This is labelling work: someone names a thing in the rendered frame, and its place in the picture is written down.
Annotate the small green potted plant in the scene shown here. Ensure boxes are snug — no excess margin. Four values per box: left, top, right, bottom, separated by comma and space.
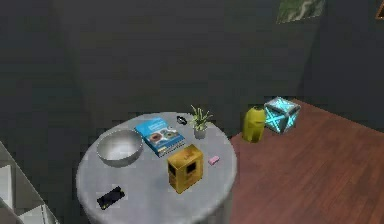
189, 104, 214, 140

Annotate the blue book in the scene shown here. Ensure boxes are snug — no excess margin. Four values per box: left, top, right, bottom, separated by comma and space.
134, 117, 186, 158

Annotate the yellow box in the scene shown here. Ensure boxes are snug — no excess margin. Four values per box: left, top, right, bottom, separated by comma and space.
166, 143, 205, 195

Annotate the silver metal bowl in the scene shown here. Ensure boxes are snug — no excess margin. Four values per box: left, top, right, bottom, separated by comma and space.
96, 129, 144, 168

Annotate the round grey table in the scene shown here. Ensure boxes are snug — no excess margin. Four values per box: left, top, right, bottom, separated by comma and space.
75, 111, 238, 224

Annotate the glowing blue cube box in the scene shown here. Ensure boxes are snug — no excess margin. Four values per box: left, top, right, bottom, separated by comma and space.
263, 96, 302, 135

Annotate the black remote control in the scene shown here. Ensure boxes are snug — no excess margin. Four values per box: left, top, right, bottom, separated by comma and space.
96, 185, 126, 211

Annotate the white shelf unit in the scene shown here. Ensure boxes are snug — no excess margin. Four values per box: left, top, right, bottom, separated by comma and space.
0, 141, 61, 224

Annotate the green framed wall picture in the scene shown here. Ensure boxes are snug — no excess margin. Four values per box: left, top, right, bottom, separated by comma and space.
276, 0, 327, 25

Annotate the brown framed wall picture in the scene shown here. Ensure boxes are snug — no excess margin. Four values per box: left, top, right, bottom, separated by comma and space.
374, 0, 384, 21

